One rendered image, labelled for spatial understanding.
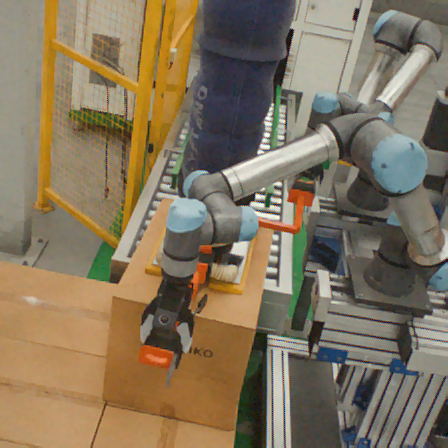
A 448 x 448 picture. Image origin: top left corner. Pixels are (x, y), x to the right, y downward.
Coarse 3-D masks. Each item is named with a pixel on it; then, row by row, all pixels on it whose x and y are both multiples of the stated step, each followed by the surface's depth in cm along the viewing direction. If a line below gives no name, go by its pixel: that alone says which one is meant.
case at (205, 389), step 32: (160, 224) 219; (256, 256) 212; (128, 288) 187; (256, 288) 197; (128, 320) 186; (224, 320) 182; (256, 320) 184; (128, 352) 192; (192, 352) 188; (224, 352) 187; (128, 384) 198; (160, 384) 196; (192, 384) 194; (224, 384) 192; (192, 416) 200; (224, 416) 198
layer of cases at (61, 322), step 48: (0, 288) 240; (48, 288) 245; (96, 288) 250; (0, 336) 220; (48, 336) 223; (96, 336) 227; (0, 384) 202; (48, 384) 205; (96, 384) 209; (0, 432) 187; (48, 432) 190; (96, 432) 195; (144, 432) 196; (192, 432) 199
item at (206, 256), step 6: (204, 252) 182; (210, 252) 182; (204, 258) 180; (210, 258) 179; (198, 264) 175; (204, 264) 175; (210, 264) 177; (204, 270) 176; (210, 270) 181; (204, 276) 177; (204, 282) 178
